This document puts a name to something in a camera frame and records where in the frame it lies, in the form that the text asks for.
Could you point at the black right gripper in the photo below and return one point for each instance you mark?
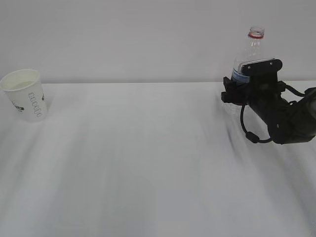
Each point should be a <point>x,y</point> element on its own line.
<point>263,93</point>

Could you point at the white paper cup green print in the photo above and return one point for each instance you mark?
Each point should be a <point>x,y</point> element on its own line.
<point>24,89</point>

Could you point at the clear water bottle red label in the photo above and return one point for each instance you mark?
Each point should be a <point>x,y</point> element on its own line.
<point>252,50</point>

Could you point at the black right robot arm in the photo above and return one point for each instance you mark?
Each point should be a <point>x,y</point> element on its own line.
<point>290,115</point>

